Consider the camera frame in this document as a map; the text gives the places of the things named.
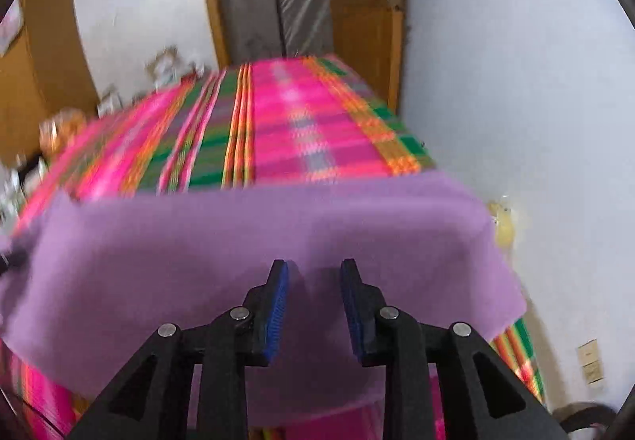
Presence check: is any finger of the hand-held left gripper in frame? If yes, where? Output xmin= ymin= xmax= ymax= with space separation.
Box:
xmin=0 ymin=248 xmax=28 ymax=273

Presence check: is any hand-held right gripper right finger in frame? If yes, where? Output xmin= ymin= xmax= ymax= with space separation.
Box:
xmin=340 ymin=259 xmax=569 ymax=440

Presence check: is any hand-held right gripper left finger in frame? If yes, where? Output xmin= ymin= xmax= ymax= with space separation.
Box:
xmin=67 ymin=260 xmax=289 ymax=440

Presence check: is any purple fleece garment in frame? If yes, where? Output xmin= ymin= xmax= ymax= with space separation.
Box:
xmin=0 ymin=169 xmax=527 ymax=426

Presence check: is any bag of oranges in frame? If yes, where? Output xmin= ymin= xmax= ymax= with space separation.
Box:
xmin=40 ymin=108 xmax=95 ymax=156

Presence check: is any white cardboard box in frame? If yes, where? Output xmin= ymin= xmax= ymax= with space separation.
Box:
xmin=96 ymin=85 xmax=122 ymax=118

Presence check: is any wooden wardrobe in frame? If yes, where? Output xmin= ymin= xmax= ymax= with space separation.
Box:
xmin=0 ymin=0 xmax=100 ymax=168

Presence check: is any pink green plaid blanket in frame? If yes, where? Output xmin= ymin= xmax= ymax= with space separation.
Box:
xmin=0 ymin=54 xmax=546 ymax=440

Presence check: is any white red plastic bag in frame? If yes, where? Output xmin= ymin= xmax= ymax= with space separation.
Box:
xmin=0 ymin=0 xmax=25 ymax=54

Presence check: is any brown cardboard parcel box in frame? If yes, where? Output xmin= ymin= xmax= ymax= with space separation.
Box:
xmin=146 ymin=46 xmax=182 ymax=88

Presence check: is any wooden door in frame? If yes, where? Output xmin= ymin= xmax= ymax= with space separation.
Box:
xmin=327 ymin=0 xmax=405 ymax=113

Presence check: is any wall socket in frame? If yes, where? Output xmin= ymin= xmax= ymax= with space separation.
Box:
xmin=577 ymin=340 xmax=606 ymax=384

